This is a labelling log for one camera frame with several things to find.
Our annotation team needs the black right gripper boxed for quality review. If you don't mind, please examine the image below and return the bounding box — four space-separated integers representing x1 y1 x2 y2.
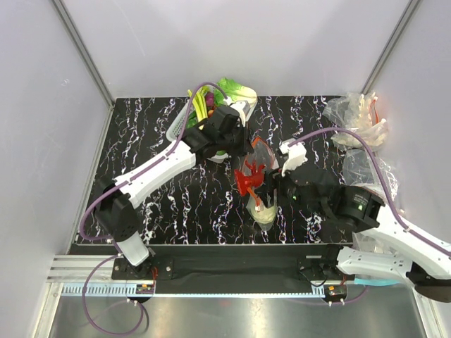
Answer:
254 158 326 218

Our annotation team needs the clear zip bag orange zipper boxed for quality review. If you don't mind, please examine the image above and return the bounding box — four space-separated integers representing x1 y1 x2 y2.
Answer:
240 137 279 232

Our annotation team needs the round green cabbage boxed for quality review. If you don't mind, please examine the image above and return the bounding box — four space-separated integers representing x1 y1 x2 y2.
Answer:
250 204 277 224

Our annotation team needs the red toy lobster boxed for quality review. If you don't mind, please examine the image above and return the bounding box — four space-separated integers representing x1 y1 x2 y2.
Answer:
234 160 266 196

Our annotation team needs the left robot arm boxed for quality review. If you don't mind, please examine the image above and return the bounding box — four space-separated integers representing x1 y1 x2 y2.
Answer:
93 101 254 279

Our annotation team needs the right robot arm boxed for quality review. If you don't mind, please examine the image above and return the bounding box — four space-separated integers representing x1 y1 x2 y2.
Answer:
256 168 450 303

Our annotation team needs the teal zip bag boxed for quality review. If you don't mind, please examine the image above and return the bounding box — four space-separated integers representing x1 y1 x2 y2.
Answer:
354 277 398 287

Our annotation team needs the green bell pepper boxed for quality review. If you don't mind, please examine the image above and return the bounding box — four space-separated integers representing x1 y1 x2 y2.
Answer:
186 111 198 129

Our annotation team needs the napa cabbage toy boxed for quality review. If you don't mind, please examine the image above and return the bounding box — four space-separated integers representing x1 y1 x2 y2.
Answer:
217 77 257 106

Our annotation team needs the purple onion toy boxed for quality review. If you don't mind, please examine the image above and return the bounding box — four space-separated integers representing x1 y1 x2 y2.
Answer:
204 92 215 107

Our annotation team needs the green leek toy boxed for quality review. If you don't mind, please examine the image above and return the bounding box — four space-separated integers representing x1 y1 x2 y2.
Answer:
187 86 209 122

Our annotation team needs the white plastic basket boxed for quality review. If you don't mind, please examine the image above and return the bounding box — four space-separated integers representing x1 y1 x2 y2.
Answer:
166 97 257 163

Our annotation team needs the pile of clear bags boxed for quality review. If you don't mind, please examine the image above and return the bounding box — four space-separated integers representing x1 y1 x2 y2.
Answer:
321 91 406 254

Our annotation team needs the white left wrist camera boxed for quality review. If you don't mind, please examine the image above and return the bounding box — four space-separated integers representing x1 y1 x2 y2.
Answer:
226 100 253 125

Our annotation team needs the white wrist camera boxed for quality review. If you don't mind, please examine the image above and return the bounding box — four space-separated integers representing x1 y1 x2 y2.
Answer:
226 100 253 125
279 139 307 177

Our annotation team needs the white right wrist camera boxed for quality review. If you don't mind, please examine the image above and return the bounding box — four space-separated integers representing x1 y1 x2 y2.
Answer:
279 139 307 177

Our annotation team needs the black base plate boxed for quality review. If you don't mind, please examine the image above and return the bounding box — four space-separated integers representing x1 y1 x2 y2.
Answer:
111 244 347 280

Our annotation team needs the white slotted cable duct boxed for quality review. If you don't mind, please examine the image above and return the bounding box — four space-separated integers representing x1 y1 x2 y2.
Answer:
62 282 326 299

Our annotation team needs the aluminium frame post left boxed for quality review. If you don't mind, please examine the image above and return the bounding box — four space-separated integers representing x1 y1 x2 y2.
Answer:
50 0 116 109

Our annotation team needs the aluminium frame post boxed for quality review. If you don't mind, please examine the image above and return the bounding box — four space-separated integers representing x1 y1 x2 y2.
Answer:
50 0 116 109
361 0 423 95

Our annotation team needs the purple floor cable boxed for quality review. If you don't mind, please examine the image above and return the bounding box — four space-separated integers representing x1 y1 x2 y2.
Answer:
81 256 150 334

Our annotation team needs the aluminium frame post right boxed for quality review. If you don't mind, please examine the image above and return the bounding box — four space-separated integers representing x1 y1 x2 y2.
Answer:
361 0 423 95

